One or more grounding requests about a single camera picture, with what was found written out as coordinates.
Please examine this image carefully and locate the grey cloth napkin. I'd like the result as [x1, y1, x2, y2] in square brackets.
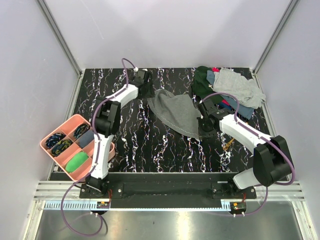
[147, 89, 201, 139]

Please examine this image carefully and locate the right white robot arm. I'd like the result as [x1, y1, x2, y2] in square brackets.
[197, 100, 295, 199]

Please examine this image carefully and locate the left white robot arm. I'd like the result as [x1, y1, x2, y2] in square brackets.
[85, 68, 155, 198]

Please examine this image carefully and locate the gold spoon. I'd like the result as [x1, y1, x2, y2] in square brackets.
[222, 138, 235, 151]

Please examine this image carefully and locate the dark green garment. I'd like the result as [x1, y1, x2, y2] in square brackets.
[191, 66, 215, 99]

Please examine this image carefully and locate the blue garment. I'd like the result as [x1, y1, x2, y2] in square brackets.
[206, 70, 254, 120]

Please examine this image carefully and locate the light grey shirt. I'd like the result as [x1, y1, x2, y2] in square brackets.
[213, 68, 266, 109]

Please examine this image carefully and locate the grey blue folded cloth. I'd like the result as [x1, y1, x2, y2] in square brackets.
[78, 130, 94, 148]

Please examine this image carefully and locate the pink compartment tray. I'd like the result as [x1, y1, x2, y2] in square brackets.
[40, 114, 115, 182]

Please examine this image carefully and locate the green rolled cloth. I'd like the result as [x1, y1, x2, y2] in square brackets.
[65, 151, 89, 173]

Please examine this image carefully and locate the blue patterned rolled sock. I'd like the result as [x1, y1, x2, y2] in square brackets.
[45, 132, 66, 149]

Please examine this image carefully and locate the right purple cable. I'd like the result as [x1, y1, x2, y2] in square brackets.
[201, 92, 296, 216]

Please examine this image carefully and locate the purple cable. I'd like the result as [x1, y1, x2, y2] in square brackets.
[60, 57, 141, 237]
[201, 92, 296, 216]

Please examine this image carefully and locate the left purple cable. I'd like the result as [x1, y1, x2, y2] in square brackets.
[60, 57, 141, 237]

